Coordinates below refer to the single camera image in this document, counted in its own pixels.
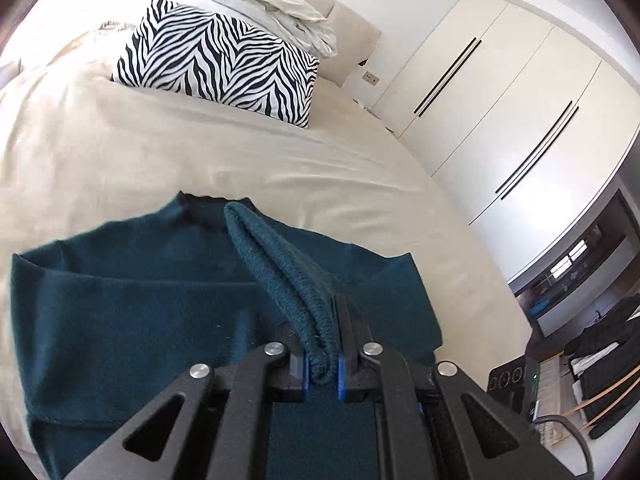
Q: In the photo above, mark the wall socket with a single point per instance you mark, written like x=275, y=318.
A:
x=370, y=77

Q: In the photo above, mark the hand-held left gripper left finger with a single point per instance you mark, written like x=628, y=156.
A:
x=298, y=367

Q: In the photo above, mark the white wardrobe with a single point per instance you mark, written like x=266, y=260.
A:
x=500, y=110

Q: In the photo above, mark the beige padded headboard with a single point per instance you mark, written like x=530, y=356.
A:
x=352, y=35

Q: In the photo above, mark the bed with beige sheet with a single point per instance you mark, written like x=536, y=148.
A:
x=300, y=175

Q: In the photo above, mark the crumpled white duvet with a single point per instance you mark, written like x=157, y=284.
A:
x=270, y=0

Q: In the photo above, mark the zebra print pillow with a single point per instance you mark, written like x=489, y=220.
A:
x=215, y=55

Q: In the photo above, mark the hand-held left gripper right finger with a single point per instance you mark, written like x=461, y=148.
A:
x=342, y=375

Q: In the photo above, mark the cluttered shelf unit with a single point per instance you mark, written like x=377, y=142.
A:
x=575, y=270

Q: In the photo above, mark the black garment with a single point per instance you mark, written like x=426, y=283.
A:
x=607, y=340

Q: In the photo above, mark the dark teal sweater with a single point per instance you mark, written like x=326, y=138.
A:
x=150, y=310

